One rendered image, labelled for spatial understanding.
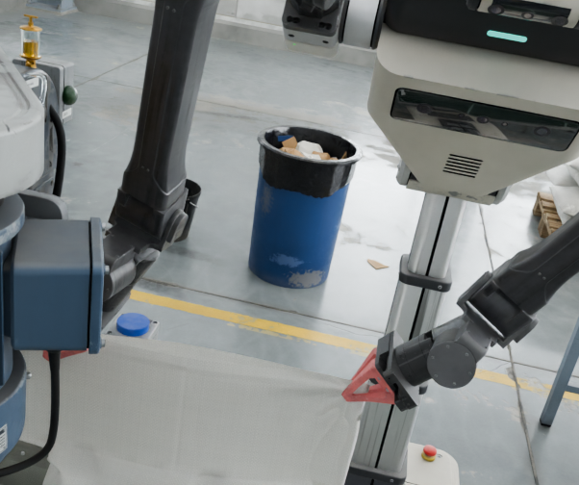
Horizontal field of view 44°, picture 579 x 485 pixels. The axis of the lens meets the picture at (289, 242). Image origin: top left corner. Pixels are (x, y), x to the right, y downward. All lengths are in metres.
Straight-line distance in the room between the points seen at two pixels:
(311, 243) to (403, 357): 2.30
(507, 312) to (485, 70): 0.43
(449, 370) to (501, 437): 1.91
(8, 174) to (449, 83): 0.76
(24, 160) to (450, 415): 2.36
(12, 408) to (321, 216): 2.57
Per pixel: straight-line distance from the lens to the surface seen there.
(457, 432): 2.70
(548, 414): 2.88
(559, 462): 2.77
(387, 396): 0.98
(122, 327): 1.35
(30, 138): 0.57
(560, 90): 1.19
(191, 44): 0.73
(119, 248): 0.87
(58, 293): 0.61
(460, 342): 0.85
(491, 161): 1.30
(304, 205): 3.12
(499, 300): 0.90
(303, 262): 3.26
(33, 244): 0.63
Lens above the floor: 1.59
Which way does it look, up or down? 25 degrees down
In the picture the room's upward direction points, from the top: 10 degrees clockwise
